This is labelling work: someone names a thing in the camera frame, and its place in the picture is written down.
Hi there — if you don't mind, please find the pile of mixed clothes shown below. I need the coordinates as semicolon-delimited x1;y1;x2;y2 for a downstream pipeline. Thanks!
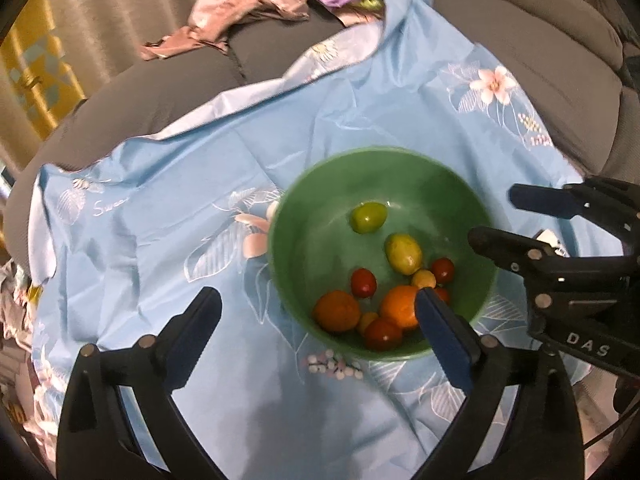
0;255;51;436

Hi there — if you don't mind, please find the green plastic bowl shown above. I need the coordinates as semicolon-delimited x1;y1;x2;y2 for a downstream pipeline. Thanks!
267;146;501;361

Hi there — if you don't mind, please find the round green fruit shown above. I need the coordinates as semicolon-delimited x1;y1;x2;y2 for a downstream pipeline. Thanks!
349;201;388;233

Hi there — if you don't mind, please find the light blue floral cloth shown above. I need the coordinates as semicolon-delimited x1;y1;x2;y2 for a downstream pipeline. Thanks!
27;0;626;480

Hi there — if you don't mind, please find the large red tomato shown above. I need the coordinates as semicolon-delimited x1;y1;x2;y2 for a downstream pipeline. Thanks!
363;319;404;352

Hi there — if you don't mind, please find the oval yellow-green fruit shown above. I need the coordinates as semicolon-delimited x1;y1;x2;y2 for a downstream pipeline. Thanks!
384;233;423;275

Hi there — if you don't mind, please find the yellowish orange citrus fruit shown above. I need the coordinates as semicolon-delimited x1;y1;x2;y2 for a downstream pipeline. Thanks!
313;290;362;333

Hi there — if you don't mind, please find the deep orange citrus fruit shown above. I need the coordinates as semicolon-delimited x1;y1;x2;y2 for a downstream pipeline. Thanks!
378;285;420;332

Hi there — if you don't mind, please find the yellow patterned panel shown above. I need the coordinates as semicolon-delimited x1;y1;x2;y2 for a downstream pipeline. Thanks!
0;0;83;138

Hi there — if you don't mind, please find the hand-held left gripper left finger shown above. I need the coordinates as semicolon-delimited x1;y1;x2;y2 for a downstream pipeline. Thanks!
56;287;223;480

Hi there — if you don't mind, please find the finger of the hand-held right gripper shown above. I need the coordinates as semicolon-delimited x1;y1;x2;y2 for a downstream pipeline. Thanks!
467;226;626;281
508;179;640;241

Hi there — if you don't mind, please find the grey sofa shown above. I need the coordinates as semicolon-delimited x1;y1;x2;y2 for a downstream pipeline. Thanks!
5;0;640;271

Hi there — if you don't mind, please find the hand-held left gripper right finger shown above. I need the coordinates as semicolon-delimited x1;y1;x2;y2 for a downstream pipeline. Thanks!
415;287;583;480

